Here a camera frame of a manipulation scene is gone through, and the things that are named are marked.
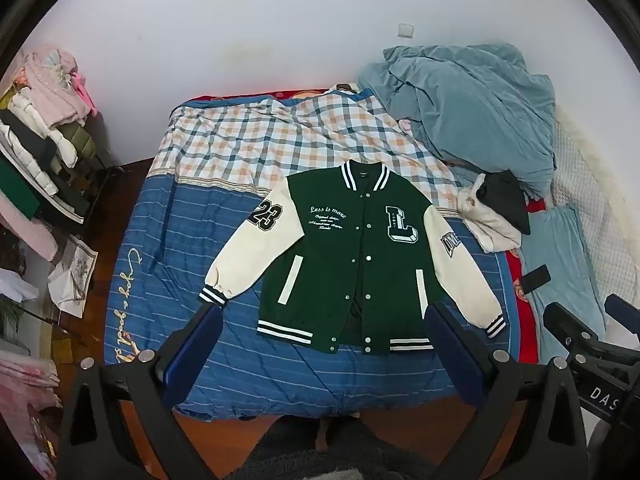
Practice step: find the black garment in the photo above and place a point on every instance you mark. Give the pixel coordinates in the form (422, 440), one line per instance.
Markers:
(507, 200)

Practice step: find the pile of clothes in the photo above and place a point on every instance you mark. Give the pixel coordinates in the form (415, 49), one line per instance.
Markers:
(45, 90)

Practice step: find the green and cream varsity jacket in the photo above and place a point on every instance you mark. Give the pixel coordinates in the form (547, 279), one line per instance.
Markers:
(340, 240)

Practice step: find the blue striped plaid quilt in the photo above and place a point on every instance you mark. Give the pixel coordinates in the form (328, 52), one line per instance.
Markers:
(175, 240)

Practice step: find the teal blanket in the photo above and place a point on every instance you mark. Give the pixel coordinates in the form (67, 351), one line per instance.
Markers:
(465, 110)

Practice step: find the white floral cloth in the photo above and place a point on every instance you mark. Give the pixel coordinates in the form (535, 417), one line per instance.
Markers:
(75, 272)

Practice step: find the light blue pillow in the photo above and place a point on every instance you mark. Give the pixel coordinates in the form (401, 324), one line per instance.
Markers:
(565, 245)

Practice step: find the white wall switch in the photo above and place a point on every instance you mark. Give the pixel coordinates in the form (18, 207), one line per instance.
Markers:
(406, 30)

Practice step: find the white quilted bedding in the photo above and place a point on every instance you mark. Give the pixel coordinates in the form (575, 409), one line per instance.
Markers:
(590, 175)

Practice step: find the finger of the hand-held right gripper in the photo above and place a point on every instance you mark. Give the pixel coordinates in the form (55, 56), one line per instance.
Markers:
(570, 325)
(622, 306)

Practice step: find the person's dark pants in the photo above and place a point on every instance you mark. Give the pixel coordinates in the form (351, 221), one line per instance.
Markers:
(300, 455)

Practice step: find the pink printed cloth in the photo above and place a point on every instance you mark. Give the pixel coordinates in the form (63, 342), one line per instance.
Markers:
(25, 395)

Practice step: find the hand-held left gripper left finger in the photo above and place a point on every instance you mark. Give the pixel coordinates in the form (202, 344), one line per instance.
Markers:
(192, 355)

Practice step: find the black phone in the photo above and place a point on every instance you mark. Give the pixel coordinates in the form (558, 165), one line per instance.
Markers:
(534, 278)

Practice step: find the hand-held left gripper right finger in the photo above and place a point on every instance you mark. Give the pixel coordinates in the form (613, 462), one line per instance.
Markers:
(455, 355)

